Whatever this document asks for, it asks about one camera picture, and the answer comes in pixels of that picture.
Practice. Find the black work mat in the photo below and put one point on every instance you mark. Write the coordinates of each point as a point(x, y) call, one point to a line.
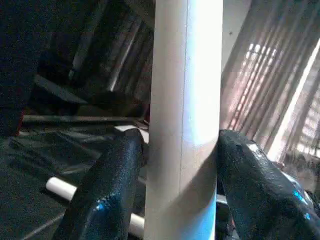
point(50, 150)

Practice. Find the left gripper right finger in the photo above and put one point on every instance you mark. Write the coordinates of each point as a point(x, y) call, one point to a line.
point(260, 200)

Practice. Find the white plastic table leg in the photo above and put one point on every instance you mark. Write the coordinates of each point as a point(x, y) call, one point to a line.
point(60, 189)
point(185, 100)

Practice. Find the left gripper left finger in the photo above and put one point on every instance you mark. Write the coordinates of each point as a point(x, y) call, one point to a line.
point(107, 200)

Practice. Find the beige pleated curtain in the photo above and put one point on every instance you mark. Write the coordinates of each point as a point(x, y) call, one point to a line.
point(270, 75)

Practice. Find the dark metal rod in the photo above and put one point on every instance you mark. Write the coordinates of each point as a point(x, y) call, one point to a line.
point(75, 119)

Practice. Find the white flat board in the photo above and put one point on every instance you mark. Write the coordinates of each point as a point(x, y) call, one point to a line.
point(132, 132)

